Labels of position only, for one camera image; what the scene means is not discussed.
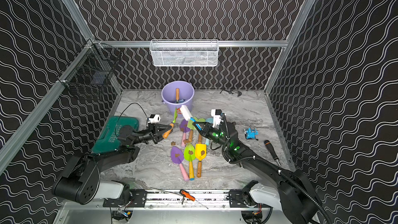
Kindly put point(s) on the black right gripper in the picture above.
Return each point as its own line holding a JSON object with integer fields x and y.
{"x": 207, "y": 129}

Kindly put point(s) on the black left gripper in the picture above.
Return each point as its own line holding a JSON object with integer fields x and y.
{"x": 154, "y": 134}

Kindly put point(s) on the white blue brush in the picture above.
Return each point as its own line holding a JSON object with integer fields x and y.
{"x": 187, "y": 114}

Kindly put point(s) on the purple front trowel pink handle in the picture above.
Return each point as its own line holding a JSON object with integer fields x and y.
{"x": 177, "y": 158}

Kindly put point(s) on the purple trowel pink handle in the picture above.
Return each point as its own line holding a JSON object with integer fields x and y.
{"x": 185, "y": 130}
{"x": 177, "y": 158}

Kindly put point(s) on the lime front trowel wooden handle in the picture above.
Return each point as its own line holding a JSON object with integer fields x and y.
{"x": 177, "y": 94}

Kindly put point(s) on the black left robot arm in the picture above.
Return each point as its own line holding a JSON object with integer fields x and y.
{"x": 80, "y": 181}

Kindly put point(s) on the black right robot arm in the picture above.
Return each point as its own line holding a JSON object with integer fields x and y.
{"x": 297, "y": 196}

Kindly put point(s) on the yellow square trowel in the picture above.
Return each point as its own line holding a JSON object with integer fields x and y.
{"x": 200, "y": 153}

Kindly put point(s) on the purple plastic bucket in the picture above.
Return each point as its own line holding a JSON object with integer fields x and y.
{"x": 187, "y": 93}

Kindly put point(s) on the black clip tool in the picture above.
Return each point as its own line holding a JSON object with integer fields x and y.
{"x": 232, "y": 91}

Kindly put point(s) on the green plastic tool case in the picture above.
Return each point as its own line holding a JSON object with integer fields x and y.
{"x": 108, "y": 140}

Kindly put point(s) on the small blue clamp tool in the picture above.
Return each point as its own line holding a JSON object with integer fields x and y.
{"x": 250, "y": 134}

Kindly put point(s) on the wide green trowel wooden handle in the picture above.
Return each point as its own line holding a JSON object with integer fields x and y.
{"x": 190, "y": 130}

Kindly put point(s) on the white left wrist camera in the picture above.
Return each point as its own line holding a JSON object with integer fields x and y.
{"x": 154, "y": 118}

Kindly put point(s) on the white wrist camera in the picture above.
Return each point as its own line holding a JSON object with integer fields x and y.
{"x": 217, "y": 117}
{"x": 154, "y": 118}

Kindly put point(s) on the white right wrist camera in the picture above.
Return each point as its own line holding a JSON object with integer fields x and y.
{"x": 217, "y": 117}

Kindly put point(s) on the lime front trowel yellow handle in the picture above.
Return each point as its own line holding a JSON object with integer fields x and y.
{"x": 189, "y": 155}

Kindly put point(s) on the orange handled screwdriver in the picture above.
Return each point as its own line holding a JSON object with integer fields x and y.
{"x": 190, "y": 197}

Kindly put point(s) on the black orange screwdriver handle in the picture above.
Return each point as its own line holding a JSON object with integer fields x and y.
{"x": 272, "y": 152}

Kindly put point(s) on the white wire basket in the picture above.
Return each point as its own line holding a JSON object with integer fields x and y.
{"x": 184, "y": 52}

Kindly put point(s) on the black wire basket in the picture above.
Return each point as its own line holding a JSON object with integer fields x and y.
{"x": 90, "y": 80}

